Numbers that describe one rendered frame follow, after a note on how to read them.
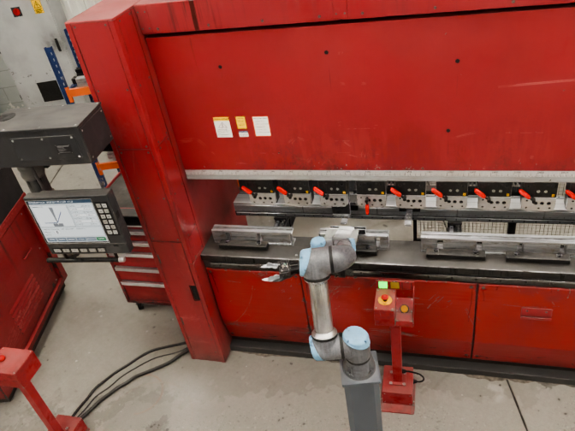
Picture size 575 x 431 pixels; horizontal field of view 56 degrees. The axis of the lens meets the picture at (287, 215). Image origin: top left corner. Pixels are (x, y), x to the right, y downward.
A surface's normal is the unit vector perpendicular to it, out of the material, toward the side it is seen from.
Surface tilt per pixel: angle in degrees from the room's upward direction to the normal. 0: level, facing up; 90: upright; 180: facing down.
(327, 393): 0
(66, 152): 90
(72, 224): 90
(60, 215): 90
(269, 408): 0
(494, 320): 90
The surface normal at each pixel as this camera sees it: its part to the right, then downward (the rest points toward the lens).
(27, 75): 0.00, 0.58
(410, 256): -0.15, -0.80
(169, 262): -0.24, 0.60
